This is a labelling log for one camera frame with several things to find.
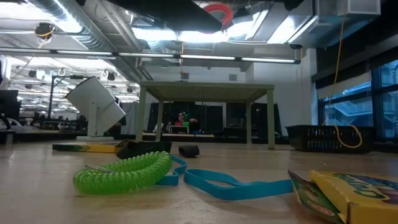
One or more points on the large wide black band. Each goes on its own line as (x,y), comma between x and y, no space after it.
(140,149)

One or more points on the yellow Crayola crayon box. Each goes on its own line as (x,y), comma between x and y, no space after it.
(93,148)
(357,199)

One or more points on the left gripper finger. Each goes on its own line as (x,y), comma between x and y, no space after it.
(174,14)

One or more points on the black partition panels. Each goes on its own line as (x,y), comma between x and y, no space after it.
(267,118)

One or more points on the long ceiling tube light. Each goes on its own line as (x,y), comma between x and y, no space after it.
(205,57)

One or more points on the black monitor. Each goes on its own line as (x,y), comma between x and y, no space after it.
(9,105)

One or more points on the blue rubber band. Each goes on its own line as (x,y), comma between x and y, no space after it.
(236,193)
(174,180)

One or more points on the black slotted plastic basket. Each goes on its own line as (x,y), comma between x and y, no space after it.
(311,137)

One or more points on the small wide black band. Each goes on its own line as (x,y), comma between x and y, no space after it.
(189,151)

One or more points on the black metal stand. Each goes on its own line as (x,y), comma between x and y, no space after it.
(50,99)

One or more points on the black ceiling camera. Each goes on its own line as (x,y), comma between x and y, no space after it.
(296,46)

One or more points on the person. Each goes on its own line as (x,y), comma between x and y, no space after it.
(182,119)

